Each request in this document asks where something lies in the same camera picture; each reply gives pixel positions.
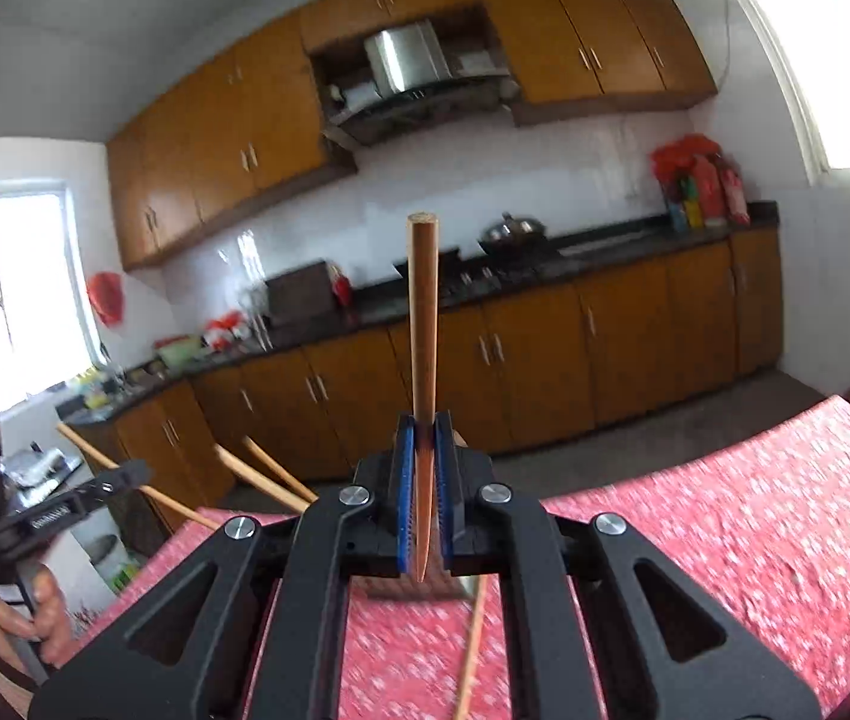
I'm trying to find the green bowl on counter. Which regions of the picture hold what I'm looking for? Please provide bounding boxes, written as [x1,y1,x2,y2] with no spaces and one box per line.
[153,335,205,369]

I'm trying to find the dark wooden cutting board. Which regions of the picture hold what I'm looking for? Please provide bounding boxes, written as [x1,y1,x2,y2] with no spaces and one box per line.
[265,260,337,328]

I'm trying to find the black wok with lid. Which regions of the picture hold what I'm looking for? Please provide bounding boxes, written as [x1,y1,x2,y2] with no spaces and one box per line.
[477,213,547,255]

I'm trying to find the steel range hood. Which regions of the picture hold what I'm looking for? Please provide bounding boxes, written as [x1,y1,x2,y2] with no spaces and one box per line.
[311,7,521,151]

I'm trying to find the wooden chopstick under gripper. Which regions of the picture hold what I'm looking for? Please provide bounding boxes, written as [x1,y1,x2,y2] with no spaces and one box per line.
[453,575,489,720]

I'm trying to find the red plastic bag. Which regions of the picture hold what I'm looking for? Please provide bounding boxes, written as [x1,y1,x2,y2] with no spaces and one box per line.
[650,133,722,184]

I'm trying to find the red floral tablecloth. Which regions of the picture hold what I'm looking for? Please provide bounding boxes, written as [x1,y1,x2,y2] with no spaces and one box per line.
[72,397,850,718]

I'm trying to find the wooden lower kitchen cabinets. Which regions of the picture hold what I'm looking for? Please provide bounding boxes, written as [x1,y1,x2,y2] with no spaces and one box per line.
[55,226,787,533]

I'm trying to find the wooden upper cabinets left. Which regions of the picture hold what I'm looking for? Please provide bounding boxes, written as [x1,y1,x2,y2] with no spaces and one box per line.
[107,15,357,271]

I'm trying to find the person's left hand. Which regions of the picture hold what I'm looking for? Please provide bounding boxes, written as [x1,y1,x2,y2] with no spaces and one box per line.
[0,564,72,673]

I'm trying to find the red bag on wall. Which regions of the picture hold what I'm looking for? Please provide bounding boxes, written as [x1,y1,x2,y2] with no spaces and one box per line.
[86,271,125,328]

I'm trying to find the red bottle on counter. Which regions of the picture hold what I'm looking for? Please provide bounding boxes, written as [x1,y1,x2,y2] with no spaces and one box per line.
[329,265,354,309]

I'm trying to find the wooden chopstick on table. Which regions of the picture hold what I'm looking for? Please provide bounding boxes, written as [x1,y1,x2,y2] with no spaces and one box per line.
[243,436,318,502]

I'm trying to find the black kitchen countertop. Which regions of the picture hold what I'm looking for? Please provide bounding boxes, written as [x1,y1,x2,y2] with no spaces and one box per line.
[55,200,780,429]

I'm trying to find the wooden chopstick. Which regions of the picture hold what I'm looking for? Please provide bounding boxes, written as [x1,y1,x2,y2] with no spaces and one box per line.
[55,422,219,532]
[453,575,489,720]
[213,445,311,514]
[407,211,438,580]
[243,436,318,502]

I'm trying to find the wooden upper cabinets right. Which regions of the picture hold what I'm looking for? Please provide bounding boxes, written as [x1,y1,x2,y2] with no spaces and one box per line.
[297,0,716,124]

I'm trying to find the red oil bottle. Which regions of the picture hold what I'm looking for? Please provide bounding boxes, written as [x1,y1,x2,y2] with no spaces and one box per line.
[718,160,750,226]
[692,154,728,227]

